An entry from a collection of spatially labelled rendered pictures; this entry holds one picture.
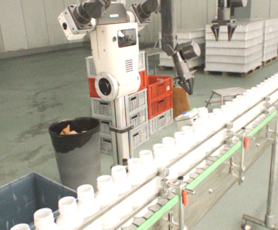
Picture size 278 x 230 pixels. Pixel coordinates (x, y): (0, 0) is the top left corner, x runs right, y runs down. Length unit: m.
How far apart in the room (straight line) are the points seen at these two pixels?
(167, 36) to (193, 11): 11.14
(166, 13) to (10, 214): 1.01
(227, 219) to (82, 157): 1.26
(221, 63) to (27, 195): 6.65
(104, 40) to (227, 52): 6.13
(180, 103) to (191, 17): 8.25
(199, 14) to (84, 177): 10.20
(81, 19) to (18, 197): 0.80
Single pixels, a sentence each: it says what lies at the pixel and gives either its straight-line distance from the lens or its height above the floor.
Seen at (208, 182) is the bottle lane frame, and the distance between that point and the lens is 1.20.
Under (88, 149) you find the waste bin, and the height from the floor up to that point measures 0.47.
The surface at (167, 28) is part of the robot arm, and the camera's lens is 1.36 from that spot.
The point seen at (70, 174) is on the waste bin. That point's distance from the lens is 2.81.
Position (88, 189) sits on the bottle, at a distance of 0.79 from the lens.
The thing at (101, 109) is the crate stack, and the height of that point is 0.53.
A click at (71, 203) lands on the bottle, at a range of 0.76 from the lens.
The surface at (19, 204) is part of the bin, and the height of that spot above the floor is 0.84.
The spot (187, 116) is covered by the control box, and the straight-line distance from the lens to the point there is 1.36.
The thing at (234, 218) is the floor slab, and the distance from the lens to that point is 2.66.
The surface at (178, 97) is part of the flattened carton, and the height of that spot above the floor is 0.36.
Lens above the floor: 1.55
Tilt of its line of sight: 18 degrees down
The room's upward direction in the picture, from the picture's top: 3 degrees counter-clockwise
